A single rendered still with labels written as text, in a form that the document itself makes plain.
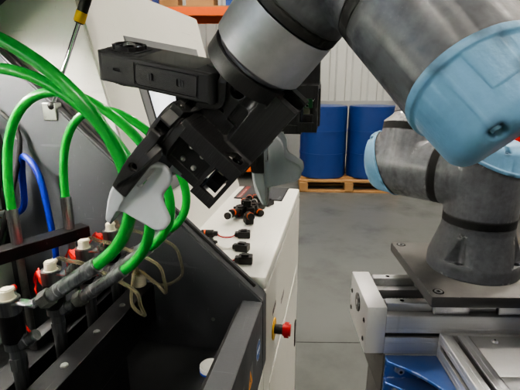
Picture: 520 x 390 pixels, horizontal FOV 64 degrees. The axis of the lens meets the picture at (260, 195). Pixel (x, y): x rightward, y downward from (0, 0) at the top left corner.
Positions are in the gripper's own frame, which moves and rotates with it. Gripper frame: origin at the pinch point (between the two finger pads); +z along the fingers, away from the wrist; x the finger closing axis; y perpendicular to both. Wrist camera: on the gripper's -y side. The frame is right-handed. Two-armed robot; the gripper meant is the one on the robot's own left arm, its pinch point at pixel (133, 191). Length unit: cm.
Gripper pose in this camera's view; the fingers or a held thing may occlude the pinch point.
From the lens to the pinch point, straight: 45.4
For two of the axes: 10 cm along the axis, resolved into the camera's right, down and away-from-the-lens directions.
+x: 3.8, -4.6, 8.0
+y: 7.3, 6.8, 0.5
